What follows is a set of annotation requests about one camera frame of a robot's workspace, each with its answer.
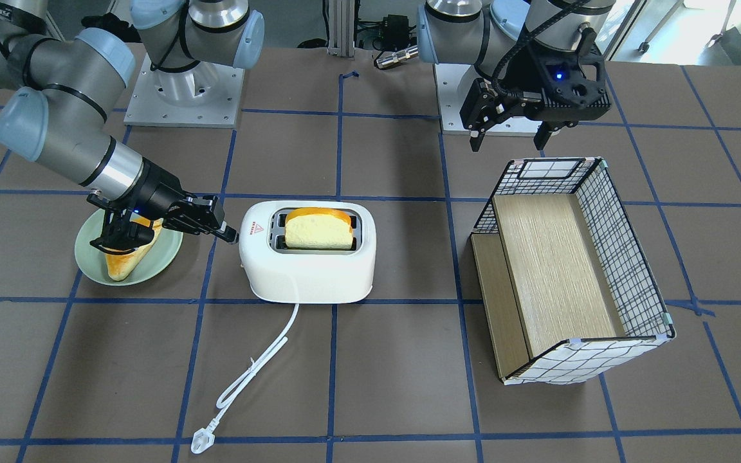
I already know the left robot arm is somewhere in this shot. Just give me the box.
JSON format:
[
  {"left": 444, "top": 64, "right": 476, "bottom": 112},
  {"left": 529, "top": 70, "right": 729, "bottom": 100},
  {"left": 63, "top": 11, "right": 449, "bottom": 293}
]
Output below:
[{"left": 417, "top": 1, "right": 614, "bottom": 151}]

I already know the grid-cloth wooden storage box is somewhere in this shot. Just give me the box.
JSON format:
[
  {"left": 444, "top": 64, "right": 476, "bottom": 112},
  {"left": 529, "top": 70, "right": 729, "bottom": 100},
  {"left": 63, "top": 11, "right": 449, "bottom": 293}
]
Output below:
[{"left": 470, "top": 158, "right": 677, "bottom": 386}]

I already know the triangular golden bread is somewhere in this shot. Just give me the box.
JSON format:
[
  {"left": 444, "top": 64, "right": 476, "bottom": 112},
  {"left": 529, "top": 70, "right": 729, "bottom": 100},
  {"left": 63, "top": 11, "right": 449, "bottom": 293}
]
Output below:
[{"left": 103, "top": 217, "right": 163, "bottom": 282}]

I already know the white toaster power cord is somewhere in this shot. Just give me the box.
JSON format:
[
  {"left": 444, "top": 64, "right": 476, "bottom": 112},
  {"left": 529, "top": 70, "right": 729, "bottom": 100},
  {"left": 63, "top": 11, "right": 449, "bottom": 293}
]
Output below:
[{"left": 190, "top": 302, "right": 300, "bottom": 455}]

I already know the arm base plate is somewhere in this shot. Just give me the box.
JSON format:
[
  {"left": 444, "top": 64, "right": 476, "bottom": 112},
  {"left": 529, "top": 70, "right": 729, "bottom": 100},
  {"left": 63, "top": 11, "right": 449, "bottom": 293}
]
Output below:
[
  {"left": 434, "top": 63, "right": 544, "bottom": 136},
  {"left": 124, "top": 57, "right": 245, "bottom": 129}
]

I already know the toast slice in toaster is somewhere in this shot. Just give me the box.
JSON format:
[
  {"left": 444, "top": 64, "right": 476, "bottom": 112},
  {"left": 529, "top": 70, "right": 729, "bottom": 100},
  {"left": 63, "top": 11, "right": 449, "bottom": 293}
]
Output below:
[{"left": 284, "top": 207, "right": 354, "bottom": 250}]

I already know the light green plate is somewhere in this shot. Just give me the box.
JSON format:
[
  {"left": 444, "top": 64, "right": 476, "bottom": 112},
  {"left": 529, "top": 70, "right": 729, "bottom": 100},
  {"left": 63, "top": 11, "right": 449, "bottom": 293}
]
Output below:
[{"left": 74, "top": 209, "right": 183, "bottom": 286}]

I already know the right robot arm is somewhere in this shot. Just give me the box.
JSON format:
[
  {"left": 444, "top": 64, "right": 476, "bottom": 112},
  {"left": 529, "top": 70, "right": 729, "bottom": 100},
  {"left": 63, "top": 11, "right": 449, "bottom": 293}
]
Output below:
[{"left": 0, "top": 1, "right": 265, "bottom": 255}]

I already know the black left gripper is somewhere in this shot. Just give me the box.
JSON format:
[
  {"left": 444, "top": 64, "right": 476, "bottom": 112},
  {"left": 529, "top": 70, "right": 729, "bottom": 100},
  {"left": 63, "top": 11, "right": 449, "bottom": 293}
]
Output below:
[{"left": 459, "top": 45, "right": 612, "bottom": 152}]

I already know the white two-slot toaster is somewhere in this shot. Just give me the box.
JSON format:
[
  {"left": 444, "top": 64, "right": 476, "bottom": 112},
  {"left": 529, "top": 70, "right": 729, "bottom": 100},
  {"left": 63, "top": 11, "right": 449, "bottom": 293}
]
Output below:
[{"left": 239, "top": 200, "right": 377, "bottom": 304}]

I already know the aluminium frame post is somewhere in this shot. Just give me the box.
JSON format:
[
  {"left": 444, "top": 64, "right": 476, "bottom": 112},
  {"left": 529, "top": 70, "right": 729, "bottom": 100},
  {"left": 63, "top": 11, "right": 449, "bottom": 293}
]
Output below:
[{"left": 325, "top": 0, "right": 356, "bottom": 59}]

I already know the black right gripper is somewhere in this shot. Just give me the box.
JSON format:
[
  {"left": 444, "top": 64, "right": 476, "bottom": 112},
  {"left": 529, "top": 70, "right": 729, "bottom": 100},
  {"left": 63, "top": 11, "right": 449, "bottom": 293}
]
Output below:
[{"left": 129, "top": 161, "right": 239, "bottom": 244}]

